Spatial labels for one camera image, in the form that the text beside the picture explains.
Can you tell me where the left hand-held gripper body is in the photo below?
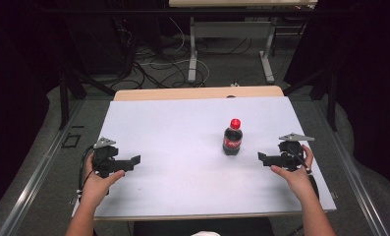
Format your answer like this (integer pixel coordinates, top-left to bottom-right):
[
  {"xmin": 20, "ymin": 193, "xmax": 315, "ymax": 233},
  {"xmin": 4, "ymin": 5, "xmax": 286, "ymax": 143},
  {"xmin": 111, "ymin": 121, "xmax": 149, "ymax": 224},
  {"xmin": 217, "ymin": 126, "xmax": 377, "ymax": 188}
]
[{"xmin": 92, "ymin": 137, "xmax": 122, "ymax": 179}]

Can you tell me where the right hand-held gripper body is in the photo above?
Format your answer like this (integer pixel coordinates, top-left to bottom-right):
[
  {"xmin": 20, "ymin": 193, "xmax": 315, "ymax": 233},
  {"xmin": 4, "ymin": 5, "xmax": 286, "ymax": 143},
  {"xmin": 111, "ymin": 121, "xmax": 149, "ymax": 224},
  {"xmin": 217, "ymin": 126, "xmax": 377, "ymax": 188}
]
[{"xmin": 278, "ymin": 132, "xmax": 315, "ymax": 172}]

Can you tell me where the cola bottle with red label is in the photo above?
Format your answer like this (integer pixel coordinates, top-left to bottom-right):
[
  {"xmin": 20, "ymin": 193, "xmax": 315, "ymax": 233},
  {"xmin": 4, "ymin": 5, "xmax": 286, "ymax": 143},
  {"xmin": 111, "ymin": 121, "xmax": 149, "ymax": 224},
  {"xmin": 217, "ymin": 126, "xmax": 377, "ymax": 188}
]
[{"xmin": 222, "ymin": 127, "xmax": 244, "ymax": 156}]

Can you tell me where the person's right hand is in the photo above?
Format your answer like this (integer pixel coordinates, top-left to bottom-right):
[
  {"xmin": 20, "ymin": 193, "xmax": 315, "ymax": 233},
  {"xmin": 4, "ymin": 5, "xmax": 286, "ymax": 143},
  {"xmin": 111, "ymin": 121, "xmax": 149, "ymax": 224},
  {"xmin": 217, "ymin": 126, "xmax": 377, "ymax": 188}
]
[{"xmin": 270, "ymin": 145, "xmax": 314, "ymax": 198}]

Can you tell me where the person's left hand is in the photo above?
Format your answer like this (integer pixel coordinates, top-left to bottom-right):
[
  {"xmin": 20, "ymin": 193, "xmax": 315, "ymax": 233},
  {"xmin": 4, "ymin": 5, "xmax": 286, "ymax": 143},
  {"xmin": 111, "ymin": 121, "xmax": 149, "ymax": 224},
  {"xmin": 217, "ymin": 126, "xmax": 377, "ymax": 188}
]
[{"xmin": 81, "ymin": 152, "xmax": 127, "ymax": 207}]

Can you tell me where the black metal stand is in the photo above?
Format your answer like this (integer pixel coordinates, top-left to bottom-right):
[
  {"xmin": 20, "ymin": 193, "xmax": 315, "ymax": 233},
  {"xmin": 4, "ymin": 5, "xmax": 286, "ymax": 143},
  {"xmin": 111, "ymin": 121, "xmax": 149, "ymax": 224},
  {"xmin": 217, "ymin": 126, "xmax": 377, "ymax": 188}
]
[
  {"xmin": 58, "ymin": 69, "xmax": 117, "ymax": 131},
  {"xmin": 282, "ymin": 68, "xmax": 340, "ymax": 133}
]

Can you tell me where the person's dark clothing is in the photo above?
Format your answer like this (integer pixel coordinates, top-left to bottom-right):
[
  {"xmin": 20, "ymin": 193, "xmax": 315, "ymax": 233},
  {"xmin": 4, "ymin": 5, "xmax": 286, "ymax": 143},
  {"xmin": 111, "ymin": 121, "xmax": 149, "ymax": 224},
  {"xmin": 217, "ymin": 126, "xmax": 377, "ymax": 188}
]
[{"xmin": 133, "ymin": 217, "xmax": 276, "ymax": 236}]

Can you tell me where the wooden table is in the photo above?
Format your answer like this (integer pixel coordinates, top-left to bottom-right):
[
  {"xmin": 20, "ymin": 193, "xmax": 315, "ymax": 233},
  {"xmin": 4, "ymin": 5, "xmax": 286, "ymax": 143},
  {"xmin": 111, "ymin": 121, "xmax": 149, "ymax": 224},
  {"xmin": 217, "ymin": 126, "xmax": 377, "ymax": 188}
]
[{"xmin": 113, "ymin": 86, "xmax": 285, "ymax": 102}]

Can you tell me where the white desk with metal legs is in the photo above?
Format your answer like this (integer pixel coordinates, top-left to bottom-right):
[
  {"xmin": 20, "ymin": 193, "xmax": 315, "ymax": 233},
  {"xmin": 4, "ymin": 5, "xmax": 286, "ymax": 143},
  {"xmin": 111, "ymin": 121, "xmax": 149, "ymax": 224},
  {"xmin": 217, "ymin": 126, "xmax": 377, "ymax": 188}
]
[{"xmin": 168, "ymin": 0, "xmax": 318, "ymax": 84}]

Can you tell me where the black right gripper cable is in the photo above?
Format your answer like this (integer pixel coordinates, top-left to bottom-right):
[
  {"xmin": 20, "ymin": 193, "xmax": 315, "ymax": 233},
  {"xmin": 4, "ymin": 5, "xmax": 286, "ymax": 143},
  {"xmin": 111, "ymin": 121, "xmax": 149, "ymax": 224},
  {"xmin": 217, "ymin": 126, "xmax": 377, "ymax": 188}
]
[{"xmin": 288, "ymin": 147, "xmax": 320, "ymax": 201}]

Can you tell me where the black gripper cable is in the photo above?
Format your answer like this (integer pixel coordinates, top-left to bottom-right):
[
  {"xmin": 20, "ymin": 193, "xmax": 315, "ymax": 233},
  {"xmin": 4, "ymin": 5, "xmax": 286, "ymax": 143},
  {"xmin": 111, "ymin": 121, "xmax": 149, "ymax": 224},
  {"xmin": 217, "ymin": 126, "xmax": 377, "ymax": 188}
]
[
  {"xmin": 288, "ymin": 147, "xmax": 320, "ymax": 201},
  {"xmin": 78, "ymin": 145, "xmax": 96, "ymax": 195}
]

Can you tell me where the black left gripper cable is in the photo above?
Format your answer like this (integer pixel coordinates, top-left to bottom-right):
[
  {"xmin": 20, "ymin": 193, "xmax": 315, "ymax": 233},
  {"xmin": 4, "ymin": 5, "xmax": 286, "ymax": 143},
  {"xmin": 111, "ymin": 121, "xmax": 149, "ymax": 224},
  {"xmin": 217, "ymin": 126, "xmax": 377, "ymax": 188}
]
[{"xmin": 78, "ymin": 145, "xmax": 96, "ymax": 195}]

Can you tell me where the metal floor rail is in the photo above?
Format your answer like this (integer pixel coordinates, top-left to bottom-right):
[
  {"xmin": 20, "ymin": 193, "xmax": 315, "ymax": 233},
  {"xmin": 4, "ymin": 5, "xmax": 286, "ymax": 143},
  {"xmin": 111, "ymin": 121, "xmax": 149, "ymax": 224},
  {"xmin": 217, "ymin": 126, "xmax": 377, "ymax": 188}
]
[
  {"xmin": 313, "ymin": 97, "xmax": 390, "ymax": 236},
  {"xmin": 0, "ymin": 97, "xmax": 85, "ymax": 236}
]

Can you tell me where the bundle of black floor cables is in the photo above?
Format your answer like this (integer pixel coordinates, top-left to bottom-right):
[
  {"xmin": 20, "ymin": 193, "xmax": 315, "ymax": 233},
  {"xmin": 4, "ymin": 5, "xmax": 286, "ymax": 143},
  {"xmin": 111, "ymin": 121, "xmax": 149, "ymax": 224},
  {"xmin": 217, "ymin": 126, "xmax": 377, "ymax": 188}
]
[{"xmin": 112, "ymin": 16, "xmax": 172, "ymax": 90}]

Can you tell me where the white floor cable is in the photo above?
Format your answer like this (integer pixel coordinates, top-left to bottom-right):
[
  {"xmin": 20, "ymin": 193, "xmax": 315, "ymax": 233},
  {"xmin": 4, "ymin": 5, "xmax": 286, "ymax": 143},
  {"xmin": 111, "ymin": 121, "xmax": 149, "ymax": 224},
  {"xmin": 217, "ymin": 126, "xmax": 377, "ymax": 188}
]
[{"xmin": 139, "ymin": 17, "xmax": 211, "ymax": 87}]

